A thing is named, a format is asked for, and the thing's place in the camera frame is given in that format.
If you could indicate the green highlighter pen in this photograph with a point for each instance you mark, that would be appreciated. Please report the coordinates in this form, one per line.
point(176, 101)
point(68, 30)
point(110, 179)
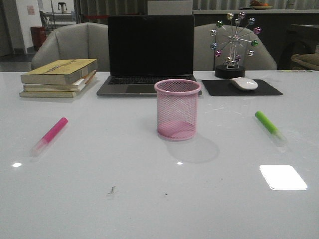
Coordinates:
point(276, 135)

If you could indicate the pink highlighter pen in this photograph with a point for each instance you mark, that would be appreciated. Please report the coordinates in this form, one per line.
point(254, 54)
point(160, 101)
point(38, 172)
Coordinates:
point(48, 137)

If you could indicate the pink mesh pen holder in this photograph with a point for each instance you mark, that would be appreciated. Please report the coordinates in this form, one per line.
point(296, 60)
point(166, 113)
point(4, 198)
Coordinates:
point(177, 108)

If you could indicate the black mouse pad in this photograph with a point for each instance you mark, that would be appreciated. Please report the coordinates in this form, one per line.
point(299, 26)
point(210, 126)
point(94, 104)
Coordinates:
point(225, 88)

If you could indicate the grey laptop black screen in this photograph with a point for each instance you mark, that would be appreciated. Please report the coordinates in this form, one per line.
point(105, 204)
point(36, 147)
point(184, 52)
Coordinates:
point(145, 49)

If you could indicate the white computer mouse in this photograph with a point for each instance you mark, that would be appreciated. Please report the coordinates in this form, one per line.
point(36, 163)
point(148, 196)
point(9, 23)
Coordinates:
point(244, 84)

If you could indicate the right grey armchair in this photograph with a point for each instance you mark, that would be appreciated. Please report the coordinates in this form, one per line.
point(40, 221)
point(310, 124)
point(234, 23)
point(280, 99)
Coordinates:
point(253, 58)

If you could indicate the top yellow book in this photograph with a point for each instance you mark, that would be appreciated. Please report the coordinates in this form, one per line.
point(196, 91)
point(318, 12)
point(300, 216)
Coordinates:
point(60, 72)

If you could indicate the yellow book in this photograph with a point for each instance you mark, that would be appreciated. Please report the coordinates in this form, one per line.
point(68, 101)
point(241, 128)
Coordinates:
point(49, 94)
point(60, 72)

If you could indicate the ferris wheel desk toy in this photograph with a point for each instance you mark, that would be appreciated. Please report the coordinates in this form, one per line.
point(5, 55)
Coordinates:
point(230, 67)

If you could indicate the red barrier belt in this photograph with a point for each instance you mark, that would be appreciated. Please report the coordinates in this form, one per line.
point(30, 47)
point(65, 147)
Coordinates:
point(96, 16)

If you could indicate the bottom yellow book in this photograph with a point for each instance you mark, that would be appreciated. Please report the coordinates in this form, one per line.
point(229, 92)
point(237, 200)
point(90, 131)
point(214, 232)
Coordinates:
point(49, 94)

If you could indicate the red bin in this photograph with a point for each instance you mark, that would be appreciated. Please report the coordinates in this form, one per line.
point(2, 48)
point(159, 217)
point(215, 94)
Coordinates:
point(38, 36)

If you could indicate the fruit bowl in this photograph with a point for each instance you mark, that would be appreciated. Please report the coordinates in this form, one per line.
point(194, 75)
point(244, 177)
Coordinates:
point(258, 5)

